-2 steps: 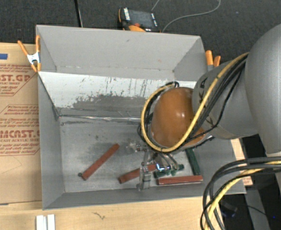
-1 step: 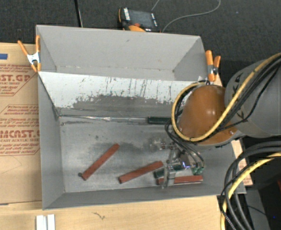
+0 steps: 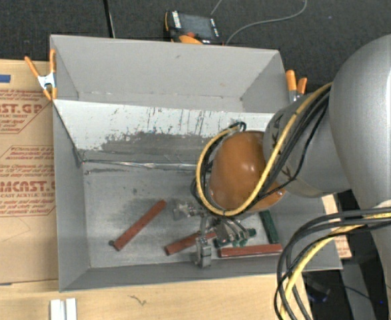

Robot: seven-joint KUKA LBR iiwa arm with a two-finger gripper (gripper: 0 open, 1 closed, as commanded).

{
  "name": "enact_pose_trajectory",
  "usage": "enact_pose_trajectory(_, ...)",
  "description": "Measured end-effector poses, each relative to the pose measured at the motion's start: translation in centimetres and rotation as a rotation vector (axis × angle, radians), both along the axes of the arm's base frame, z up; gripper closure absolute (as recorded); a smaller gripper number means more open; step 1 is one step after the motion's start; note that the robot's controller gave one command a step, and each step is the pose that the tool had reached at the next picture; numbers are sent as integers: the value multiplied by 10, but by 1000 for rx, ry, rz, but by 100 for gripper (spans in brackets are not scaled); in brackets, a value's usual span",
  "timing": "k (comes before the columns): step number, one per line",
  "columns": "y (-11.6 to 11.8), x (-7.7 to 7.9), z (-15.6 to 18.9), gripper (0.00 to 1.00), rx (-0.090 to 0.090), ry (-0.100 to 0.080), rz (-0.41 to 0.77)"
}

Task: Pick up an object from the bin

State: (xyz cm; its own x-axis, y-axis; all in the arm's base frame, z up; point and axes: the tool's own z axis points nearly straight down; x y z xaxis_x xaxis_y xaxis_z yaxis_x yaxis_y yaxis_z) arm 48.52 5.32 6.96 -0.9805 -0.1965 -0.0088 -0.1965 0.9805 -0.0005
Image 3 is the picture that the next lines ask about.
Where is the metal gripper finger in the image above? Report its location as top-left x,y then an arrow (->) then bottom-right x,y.
172,201 -> 200,221
191,236 -> 213,269

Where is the red-brown flat block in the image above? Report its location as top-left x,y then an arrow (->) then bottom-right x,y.
164,231 -> 218,257
217,243 -> 284,259
113,199 -> 167,252

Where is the dark green flat block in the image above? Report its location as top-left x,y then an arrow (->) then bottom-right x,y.
258,210 -> 280,245

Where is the grey metal bin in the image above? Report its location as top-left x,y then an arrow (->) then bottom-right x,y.
49,34 -> 344,293

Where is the brown cardboard board red print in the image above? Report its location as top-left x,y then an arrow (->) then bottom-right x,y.
0,57 -> 353,287

